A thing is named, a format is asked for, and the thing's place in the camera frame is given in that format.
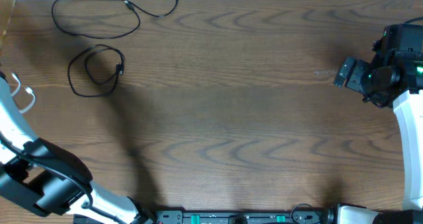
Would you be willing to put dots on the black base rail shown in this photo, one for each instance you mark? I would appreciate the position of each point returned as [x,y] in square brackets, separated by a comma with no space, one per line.
[302,213]

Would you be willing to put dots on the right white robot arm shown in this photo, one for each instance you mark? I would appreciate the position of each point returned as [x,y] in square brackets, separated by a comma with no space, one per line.
[401,46]

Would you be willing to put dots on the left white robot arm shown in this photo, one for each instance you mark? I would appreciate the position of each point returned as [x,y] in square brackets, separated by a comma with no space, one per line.
[45,179]

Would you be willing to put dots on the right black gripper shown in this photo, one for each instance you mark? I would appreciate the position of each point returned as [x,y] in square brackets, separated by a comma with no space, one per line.
[354,80]

